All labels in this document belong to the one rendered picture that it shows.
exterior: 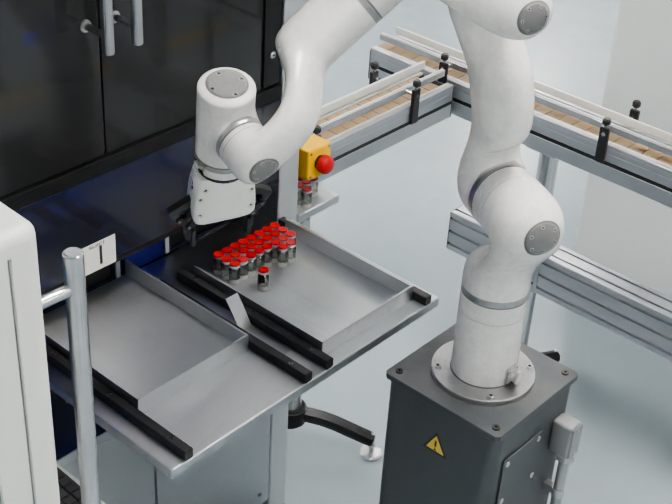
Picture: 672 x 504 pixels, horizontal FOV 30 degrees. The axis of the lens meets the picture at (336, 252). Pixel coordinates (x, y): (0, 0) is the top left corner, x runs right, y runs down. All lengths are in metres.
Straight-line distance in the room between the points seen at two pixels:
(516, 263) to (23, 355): 0.90
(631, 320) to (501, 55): 1.37
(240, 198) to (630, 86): 1.93
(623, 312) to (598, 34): 3.05
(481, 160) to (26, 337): 0.91
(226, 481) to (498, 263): 1.12
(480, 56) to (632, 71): 1.73
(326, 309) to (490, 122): 0.60
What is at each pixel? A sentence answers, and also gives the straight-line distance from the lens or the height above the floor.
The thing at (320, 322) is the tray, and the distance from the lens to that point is 2.37.
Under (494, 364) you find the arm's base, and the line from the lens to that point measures 2.24.
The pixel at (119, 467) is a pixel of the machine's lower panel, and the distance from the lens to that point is 2.65.
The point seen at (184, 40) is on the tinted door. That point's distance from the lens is 2.28.
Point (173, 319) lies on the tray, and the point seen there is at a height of 0.88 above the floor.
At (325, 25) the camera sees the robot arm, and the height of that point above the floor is 1.59.
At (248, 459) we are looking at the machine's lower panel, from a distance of 2.98.
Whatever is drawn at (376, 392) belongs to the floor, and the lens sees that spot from 3.61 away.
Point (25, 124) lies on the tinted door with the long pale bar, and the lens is 2.10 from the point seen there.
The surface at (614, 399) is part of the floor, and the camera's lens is 3.73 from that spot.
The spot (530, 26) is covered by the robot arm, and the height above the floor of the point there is 1.60.
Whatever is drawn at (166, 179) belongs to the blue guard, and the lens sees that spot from 2.35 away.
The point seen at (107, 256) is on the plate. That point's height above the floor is 1.01.
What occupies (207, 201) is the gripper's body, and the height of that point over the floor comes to 1.30.
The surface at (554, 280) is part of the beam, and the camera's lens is 3.28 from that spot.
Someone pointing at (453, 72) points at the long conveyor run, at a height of 0.93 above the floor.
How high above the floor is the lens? 2.28
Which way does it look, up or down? 33 degrees down
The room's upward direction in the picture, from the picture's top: 4 degrees clockwise
